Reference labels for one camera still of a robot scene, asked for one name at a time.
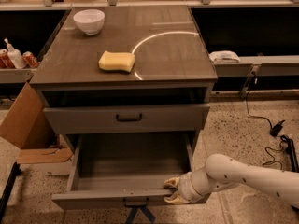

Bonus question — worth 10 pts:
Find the red soda can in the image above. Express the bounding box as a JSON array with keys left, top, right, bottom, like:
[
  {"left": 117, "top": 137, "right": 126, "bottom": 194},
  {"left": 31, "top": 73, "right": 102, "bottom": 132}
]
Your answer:
[{"left": 22, "top": 51, "right": 39, "bottom": 68}]

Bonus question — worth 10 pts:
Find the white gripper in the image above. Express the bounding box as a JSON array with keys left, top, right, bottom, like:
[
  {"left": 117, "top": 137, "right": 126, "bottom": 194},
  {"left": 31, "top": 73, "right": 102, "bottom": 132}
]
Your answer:
[{"left": 164, "top": 168, "right": 215, "bottom": 205}]

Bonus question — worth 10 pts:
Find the black cable on floor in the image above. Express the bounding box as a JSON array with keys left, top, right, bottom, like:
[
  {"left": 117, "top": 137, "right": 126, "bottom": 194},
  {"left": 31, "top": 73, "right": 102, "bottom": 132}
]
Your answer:
[{"left": 262, "top": 134, "right": 292, "bottom": 171}]

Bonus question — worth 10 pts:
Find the brown cardboard box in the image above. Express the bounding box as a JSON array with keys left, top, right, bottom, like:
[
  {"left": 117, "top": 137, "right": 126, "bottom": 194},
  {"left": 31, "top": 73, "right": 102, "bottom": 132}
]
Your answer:
[{"left": 0, "top": 83, "right": 73, "bottom": 164}]

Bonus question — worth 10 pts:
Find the black power adapter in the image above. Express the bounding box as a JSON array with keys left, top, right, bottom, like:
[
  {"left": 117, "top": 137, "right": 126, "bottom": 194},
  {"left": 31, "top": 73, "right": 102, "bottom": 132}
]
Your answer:
[{"left": 270, "top": 120, "right": 284, "bottom": 137}]

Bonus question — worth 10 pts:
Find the black stand leg left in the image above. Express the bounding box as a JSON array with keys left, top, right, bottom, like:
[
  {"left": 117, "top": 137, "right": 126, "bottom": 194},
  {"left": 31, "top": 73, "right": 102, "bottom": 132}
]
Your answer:
[{"left": 0, "top": 162, "right": 21, "bottom": 222}]

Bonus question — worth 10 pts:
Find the folded white cloth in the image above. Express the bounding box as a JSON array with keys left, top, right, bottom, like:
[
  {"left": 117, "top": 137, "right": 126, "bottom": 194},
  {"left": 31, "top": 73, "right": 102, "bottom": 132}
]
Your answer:
[{"left": 209, "top": 50, "right": 240, "bottom": 63}]

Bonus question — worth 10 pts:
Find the yellow sponge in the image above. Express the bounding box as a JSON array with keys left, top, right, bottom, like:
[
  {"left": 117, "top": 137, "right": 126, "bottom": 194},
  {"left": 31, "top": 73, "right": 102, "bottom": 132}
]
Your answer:
[{"left": 98, "top": 51, "right": 135, "bottom": 73}]

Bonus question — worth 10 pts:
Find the black stand leg right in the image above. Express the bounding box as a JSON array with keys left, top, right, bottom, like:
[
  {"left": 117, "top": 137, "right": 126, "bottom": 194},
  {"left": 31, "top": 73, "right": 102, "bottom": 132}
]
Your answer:
[{"left": 280, "top": 134, "right": 299, "bottom": 213}]

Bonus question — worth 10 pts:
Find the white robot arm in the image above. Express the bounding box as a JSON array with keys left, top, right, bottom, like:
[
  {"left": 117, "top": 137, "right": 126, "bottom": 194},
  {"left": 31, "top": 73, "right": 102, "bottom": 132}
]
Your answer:
[{"left": 164, "top": 154, "right": 299, "bottom": 208}]

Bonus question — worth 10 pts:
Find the grey drawer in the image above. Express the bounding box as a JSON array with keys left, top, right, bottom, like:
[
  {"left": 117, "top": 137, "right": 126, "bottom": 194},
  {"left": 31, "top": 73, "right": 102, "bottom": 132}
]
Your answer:
[
  {"left": 52, "top": 132, "right": 194, "bottom": 210},
  {"left": 44, "top": 104, "right": 209, "bottom": 134}
]

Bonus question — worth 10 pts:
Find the red can at edge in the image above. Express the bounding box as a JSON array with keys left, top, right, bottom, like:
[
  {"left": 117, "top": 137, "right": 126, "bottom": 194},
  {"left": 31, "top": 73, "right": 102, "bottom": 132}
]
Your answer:
[{"left": 0, "top": 49, "right": 14, "bottom": 69}]

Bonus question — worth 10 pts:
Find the white pump bottle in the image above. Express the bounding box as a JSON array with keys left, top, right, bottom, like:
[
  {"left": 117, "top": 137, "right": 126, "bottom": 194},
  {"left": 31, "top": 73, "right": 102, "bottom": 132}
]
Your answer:
[{"left": 4, "top": 38, "right": 26, "bottom": 69}]

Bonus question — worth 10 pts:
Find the grey top drawer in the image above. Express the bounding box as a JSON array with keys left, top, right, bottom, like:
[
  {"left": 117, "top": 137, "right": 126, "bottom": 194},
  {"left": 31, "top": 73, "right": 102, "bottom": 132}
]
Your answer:
[{"left": 44, "top": 104, "right": 209, "bottom": 134}]

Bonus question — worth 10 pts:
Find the white ceramic bowl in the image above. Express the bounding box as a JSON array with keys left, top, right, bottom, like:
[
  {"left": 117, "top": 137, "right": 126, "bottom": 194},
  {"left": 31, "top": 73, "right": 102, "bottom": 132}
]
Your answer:
[{"left": 73, "top": 9, "right": 105, "bottom": 35}]

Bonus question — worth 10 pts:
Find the black stand leg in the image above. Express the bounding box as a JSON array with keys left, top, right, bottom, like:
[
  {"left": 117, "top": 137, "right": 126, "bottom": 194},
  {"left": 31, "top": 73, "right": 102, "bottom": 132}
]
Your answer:
[
  {"left": 280, "top": 134, "right": 299, "bottom": 213},
  {"left": 0, "top": 162, "right": 21, "bottom": 222}
]

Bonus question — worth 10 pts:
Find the grey drawer cabinet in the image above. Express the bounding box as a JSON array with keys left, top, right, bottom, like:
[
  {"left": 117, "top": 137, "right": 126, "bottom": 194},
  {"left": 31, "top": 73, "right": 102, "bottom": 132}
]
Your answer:
[{"left": 30, "top": 5, "right": 219, "bottom": 154}]

